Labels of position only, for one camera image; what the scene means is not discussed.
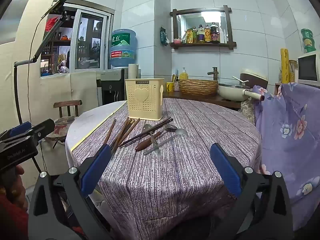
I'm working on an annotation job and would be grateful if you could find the blue water jug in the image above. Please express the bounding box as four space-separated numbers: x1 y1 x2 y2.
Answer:
109 29 137 68

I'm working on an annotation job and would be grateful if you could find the metal faucet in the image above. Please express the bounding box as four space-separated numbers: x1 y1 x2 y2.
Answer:
207 67 219 81

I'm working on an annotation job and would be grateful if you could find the woven basket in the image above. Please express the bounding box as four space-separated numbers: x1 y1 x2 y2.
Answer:
178 79 219 97

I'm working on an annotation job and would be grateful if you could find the green hanging packet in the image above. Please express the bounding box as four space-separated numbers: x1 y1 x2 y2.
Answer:
160 27 170 47

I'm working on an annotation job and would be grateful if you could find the black lamp stand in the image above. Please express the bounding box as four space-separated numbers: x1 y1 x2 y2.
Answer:
14 0 75 125

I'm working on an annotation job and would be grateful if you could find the wood-handled metal spoon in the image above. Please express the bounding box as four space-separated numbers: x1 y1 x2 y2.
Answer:
135 124 178 152

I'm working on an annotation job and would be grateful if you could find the black chopstick gold print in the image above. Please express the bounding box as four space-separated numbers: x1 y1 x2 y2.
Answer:
125 117 173 144

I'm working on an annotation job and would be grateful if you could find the white microwave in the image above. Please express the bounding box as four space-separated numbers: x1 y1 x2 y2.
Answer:
297 51 320 87

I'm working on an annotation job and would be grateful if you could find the wooden framed wall shelf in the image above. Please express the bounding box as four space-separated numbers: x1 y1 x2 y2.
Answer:
170 5 237 50

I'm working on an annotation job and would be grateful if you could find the person's left forearm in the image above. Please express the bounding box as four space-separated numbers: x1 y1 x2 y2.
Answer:
0 192 30 240

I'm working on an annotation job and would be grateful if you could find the yellow roll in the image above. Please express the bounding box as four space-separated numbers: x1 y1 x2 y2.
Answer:
280 48 290 84

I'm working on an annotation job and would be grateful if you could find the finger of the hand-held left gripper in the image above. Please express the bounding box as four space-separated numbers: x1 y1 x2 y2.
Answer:
27 118 55 143
0 121 32 141

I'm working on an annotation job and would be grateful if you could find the sliding window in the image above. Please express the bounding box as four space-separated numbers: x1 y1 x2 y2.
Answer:
40 0 115 78

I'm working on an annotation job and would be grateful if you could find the water dispenser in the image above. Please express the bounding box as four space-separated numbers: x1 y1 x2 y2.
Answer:
100 67 125 105

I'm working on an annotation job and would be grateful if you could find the dark wooden counter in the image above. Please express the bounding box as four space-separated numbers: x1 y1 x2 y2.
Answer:
162 91 242 109

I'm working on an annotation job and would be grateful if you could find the white tablecloth yellow trim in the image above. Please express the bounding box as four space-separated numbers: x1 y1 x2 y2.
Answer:
65 101 128 160

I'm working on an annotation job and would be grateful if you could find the purple floral cloth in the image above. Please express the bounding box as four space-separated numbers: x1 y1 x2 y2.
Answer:
251 81 320 230

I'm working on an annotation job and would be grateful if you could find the white paper towel roll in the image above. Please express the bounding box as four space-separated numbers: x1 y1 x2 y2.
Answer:
128 64 139 80

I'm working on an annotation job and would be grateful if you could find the long metal spoon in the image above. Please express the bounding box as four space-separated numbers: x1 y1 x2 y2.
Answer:
143 128 188 155

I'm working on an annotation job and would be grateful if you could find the paisley cloth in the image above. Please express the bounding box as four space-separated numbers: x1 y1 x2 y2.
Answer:
240 97 257 125

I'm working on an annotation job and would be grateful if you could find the person's left hand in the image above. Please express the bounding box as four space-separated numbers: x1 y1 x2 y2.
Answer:
0 165 29 211

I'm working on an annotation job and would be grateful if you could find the dark soy sauce bottle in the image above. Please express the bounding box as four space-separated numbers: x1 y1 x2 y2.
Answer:
210 22 220 43

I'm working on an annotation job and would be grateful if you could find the wooden chair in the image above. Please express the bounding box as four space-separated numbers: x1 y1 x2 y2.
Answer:
45 100 83 150

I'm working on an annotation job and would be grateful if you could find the cream and brown cooker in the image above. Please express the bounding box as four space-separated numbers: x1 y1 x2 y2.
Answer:
239 68 268 89

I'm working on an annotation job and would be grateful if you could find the black chopstick silver band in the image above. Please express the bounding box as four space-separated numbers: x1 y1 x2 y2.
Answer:
119 118 173 147

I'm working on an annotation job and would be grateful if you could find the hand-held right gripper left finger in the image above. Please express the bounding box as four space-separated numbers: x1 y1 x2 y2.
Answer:
28 144 113 240

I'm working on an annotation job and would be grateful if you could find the cream frying pan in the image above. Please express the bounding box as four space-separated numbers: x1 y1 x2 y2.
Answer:
218 82 265 102

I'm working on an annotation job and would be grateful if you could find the green canister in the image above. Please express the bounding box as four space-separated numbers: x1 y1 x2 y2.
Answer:
301 28 317 53

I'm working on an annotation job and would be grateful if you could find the short metal spoon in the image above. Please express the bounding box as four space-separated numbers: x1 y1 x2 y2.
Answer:
142 124 158 145

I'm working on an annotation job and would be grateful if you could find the cream plastic utensil holder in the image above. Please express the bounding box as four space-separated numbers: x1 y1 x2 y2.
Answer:
124 78 165 120

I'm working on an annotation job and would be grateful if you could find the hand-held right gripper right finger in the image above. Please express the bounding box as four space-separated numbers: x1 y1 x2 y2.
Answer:
209 142 293 240

